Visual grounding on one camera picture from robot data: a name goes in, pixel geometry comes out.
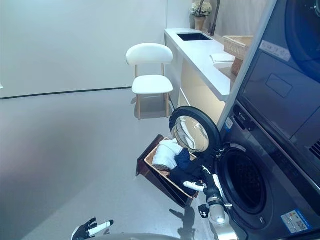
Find grey dryer unit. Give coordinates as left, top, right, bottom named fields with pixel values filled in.
left=216, top=0, right=320, bottom=161

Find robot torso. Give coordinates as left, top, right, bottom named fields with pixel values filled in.
left=98, top=232, right=201, bottom=240

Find woven wicker basket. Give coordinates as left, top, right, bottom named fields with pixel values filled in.
left=222, top=34, right=255, bottom=76

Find white flowers in beige vase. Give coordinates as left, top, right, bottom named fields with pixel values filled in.
left=190, top=0, right=213, bottom=30

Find white clothes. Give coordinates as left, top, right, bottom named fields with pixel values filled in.
left=151, top=138, right=185, bottom=171

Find dark navy clothes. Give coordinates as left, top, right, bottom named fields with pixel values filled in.
left=166, top=147, right=210, bottom=184

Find black sink basin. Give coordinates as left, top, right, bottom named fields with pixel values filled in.
left=176, top=32, right=213, bottom=42

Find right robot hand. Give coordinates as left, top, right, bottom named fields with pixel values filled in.
left=183, top=165, right=213, bottom=194

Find round washing machine door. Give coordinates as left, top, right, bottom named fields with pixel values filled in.
left=168, top=106, right=222, bottom=157

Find grey washing machine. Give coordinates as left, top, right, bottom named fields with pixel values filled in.
left=213, top=99, right=320, bottom=240

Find dark brown laundry box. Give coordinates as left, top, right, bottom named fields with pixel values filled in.
left=135, top=134, right=201, bottom=208

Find folded white towel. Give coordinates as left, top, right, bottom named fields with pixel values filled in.
left=209, top=52, right=236, bottom=64

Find white counter cabinet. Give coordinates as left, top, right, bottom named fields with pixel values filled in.
left=164, top=27, right=237, bottom=126

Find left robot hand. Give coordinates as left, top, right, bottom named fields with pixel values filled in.
left=71, top=217, right=115, bottom=240

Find dark kitchen faucet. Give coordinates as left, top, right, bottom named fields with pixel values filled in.
left=209, top=0, right=221, bottom=36

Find white chair with wooden legs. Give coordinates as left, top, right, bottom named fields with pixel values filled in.
left=125, top=42, right=174, bottom=121

